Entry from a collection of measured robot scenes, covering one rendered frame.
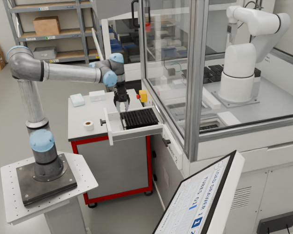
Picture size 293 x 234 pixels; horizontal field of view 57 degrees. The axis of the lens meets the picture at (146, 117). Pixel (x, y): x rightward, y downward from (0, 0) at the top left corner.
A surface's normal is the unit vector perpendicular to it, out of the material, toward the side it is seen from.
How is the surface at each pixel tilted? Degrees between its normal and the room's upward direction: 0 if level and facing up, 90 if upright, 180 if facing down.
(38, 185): 3
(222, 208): 40
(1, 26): 90
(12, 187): 0
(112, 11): 90
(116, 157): 90
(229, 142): 90
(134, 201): 0
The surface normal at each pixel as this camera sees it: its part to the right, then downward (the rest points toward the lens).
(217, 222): 0.54, -0.52
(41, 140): 0.06, -0.77
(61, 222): 0.48, 0.44
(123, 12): 0.24, 0.50
